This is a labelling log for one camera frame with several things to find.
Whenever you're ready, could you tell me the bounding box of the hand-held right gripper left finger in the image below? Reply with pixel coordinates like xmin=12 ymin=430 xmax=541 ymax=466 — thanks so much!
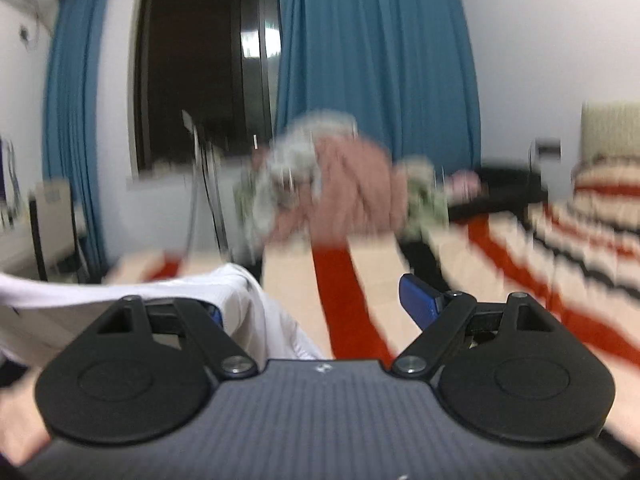
xmin=95 ymin=295 xmax=259 ymax=380

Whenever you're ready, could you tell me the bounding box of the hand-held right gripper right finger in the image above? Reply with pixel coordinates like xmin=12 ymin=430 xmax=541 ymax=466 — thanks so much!
xmin=392 ymin=273 xmax=556 ymax=380

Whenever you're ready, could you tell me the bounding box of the white shirt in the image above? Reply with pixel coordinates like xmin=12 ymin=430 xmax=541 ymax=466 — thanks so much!
xmin=0 ymin=262 xmax=328 ymax=363

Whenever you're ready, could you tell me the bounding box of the red cream striped blanket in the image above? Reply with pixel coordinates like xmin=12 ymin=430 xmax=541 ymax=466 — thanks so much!
xmin=100 ymin=152 xmax=640 ymax=466

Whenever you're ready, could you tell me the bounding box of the green floral garment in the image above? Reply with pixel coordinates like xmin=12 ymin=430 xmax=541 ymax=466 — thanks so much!
xmin=400 ymin=155 xmax=451 ymax=241

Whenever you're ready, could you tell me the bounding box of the pale green garment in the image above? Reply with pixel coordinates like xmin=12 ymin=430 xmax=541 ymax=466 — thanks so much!
xmin=235 ymin=170 xmax=273 ymax=248

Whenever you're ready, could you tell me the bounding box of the small pink garment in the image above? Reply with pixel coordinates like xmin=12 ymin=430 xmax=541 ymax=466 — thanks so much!
xmin=449 ymin=170 xmax=482 ymax=198

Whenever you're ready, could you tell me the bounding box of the metal stand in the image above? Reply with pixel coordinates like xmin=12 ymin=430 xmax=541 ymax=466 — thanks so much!
xmin=181 ymin=109 xmax=232 ymax=262

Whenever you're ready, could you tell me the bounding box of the grey white floral garment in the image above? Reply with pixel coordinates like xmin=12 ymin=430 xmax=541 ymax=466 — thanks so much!
xmin=250 ymin=110 xmax=361 ymax=238

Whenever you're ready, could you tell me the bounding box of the cream chair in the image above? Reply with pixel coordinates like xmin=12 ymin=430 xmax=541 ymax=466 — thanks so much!
xmin=29 ymin=179 xmax=88 ymax=282

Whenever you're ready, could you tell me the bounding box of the blue curtain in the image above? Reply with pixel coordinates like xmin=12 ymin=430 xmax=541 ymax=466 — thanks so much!
xmin=274 ymin=0 xmax=482 ymax=173
xmin=41 ymin=0 xmax=112 ymax=272

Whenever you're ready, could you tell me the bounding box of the cream padded headboard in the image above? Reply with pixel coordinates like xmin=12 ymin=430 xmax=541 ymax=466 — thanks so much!
xmin=580 ymin=101 xmax=640 ymax=162

